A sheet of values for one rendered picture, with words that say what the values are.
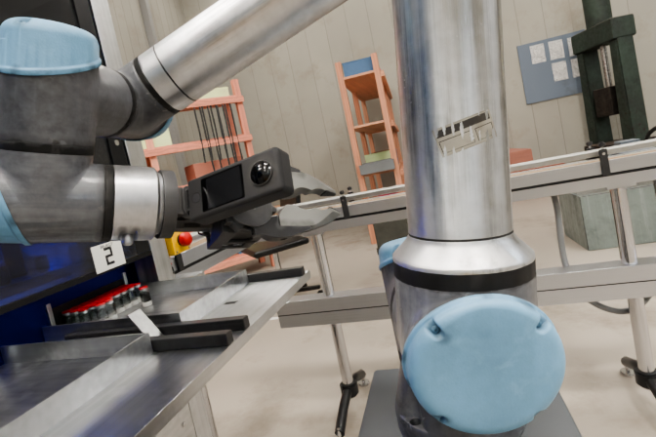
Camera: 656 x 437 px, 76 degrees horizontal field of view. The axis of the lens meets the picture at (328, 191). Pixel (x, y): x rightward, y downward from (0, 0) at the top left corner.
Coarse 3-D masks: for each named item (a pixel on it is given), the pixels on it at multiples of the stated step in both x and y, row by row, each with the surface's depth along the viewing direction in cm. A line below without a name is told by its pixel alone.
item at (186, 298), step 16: (224, 272) 102; (240, 272) 98; (160, 288) 108; (176, 288) 106; (192, 288) 105; (208, 288) 103; (224, 288) 91; (240, 288) 97; (160, 304) 97; (176, 304) 94; (192, 304) 80; (208, 304) 84; (112, 320) 80; (128, 320) 79; (160, 320) 77; (176, 320) 76; (48, 336) 86
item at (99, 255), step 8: (96, 248) 92; (112, 248) 97; (120, 248) 99; (96, 256) 92; (104, 256) 94; (112, 256) 96; (120, 256) 98; (96, 264) 92; (104, 264) 94; (112, 264) 96; (120, 264) 98
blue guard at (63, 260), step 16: (0, 256) 74; (16, 256) 76; (32, 256) 79; (48, 256) 82; (64, 256) 85; (80, 256) 88; (128, 256) 101; (0, 272) 73; (16, 272) 76; (32, 272) 78; (48, 272) 81; (64, 272) 84; (80, 272) 88; (0, 288) 73; (16, 288) 75; (32, 288) 78; (48, 288) 81; (0, 304) 72
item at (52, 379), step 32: (32, 352) 76; (64, 352) 73; (96, 352) 71; (128, 352) 64; (0, 384) 68; (32, 384) 65; (64, 384) 63; (96, 384) 58; (0, 416) 57; (32, 416) 49; (64, 416) 53
